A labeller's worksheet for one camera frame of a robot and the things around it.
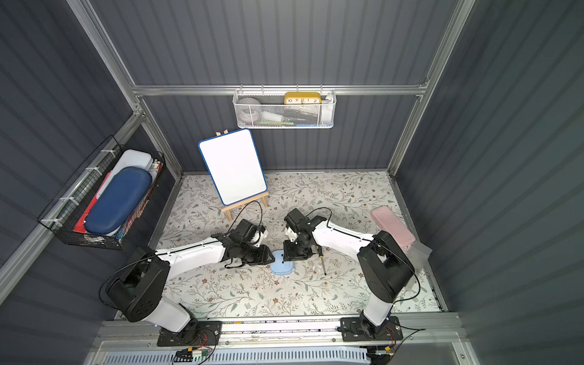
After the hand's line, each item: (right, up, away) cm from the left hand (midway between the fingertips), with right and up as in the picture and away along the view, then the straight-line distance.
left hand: (272, 262), depth 86 cm
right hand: (+7, +3, -1) cm, 8 cm away
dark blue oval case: (-44, +24, -19) cm, 54 cm away
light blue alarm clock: (+3, -1, -1) cm, 3 cm away
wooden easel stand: (-20, +20, +12) cm, 31 cm away
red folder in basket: (-53, +17, -21) cm, 59 cm away
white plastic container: (-48, +39, -9) cm, 62 cm away
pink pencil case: (+49, +14, +12) cm, 52 cm away
